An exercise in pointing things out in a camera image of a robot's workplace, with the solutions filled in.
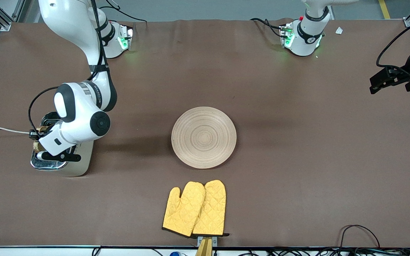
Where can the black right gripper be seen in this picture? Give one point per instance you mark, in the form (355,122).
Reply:
(35,134)

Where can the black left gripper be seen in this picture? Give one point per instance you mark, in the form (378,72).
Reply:
(400,75)

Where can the brown bread slice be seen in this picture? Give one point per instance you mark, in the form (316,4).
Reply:
(37,146)

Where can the round wooden plate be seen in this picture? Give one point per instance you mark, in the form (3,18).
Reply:
(204,137)

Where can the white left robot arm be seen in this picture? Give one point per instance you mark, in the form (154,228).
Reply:
(306,39)

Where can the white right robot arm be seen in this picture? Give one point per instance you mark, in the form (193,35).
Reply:
(80,113)

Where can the chrome and cream toaster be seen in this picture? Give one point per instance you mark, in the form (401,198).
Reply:
(84,161)

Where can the white paper scrap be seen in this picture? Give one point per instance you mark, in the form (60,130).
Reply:
(339,30)

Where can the brown table cover sheet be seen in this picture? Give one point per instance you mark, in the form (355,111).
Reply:
(297,142)

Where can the yellow quilted oven mitt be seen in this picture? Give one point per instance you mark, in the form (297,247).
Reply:
(182,209)
(212,206)

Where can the blue round cap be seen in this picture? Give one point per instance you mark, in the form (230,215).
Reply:
(175,254)

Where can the wooden strip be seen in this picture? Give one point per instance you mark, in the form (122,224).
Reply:
(205,249)

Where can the metal bracket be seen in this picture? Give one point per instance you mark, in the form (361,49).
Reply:
(215,241)

